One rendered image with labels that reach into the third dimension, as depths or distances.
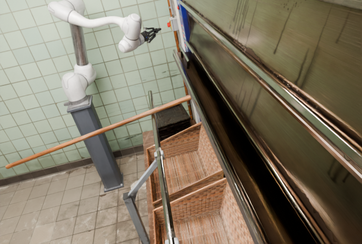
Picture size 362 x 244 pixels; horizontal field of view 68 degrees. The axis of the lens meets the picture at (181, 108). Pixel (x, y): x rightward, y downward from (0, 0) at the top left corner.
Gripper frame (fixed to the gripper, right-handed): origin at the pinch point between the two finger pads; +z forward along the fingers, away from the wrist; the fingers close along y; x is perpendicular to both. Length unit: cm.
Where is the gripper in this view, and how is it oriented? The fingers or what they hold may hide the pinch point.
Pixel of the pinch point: (157, 30)
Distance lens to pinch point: 231.8
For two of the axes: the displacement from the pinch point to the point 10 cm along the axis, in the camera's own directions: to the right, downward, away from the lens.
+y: 1.8, 8.5, 5.0
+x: 8.0, 1.7, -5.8
